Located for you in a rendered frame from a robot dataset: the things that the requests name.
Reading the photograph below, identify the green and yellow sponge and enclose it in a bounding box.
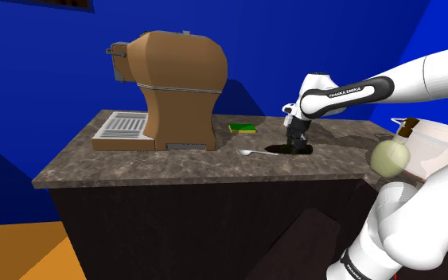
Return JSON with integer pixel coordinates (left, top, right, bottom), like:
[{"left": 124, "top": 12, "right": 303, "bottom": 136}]
[{"left": 228, "top": 122, "right": 258, "bottom": 135}]

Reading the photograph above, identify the dark tapered object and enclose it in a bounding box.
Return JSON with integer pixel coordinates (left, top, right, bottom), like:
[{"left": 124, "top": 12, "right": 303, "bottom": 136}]
[{"left": 263, "top": 143, "right": 314, "bottom": 157}]

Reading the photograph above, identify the brown coffee machine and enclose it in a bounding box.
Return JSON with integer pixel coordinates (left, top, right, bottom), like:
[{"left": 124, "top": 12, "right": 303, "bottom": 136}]
[{"left": 91, "top": 29, "right": 229, "bottom": 152}]

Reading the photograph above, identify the white round pot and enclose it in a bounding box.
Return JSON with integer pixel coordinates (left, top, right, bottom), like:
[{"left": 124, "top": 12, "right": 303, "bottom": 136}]
[{"left": 390, "top": 117, "right": 448, "bottom": 184}]

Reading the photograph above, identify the round pale green corked flask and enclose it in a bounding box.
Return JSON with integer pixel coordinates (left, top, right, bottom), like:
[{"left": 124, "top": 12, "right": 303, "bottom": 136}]
[{"left": 369, "top": 117, "right": 421, "bottom": 179}]

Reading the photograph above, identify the silver spoon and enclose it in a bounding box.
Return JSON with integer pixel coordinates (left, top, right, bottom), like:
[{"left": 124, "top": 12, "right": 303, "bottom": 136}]
[{"left": 236, "top": 148, "right": 280, "bottom": 158}]

